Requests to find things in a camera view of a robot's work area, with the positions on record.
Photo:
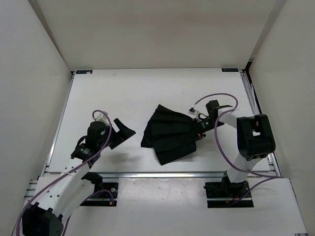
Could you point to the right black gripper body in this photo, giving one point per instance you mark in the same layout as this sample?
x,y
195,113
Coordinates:
x,y
203,126

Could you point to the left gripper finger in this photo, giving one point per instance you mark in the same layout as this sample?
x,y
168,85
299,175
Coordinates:
x,y
124,132
116,139

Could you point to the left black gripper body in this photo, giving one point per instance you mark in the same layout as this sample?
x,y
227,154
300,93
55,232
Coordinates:
x,y
101,142

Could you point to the black pleated skirt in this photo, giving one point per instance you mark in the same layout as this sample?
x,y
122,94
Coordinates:
x,y
172,135

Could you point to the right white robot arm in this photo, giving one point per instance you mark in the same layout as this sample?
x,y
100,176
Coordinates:
x,y
255,141

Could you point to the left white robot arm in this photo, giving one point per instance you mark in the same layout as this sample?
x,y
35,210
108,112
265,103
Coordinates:
x,y
49,213

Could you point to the right blue label sticker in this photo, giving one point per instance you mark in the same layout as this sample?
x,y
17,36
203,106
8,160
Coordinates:
x,y
230,70

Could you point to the blue label sticker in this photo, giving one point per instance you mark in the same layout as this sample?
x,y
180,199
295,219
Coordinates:
x,y
230,70
84,72

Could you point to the left blue label sticker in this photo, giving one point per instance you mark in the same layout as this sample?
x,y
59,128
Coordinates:
x,y
84,72

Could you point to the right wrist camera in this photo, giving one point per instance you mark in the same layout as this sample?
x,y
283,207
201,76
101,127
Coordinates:
x,y
194,113

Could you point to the aluminium front rail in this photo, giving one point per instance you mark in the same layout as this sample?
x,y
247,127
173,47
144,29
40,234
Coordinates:
x,y
162,174

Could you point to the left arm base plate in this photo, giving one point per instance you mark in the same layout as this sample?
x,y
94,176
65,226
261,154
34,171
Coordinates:
x,y
105,195

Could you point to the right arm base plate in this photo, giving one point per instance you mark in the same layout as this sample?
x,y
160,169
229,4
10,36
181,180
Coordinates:
x,y
229,199

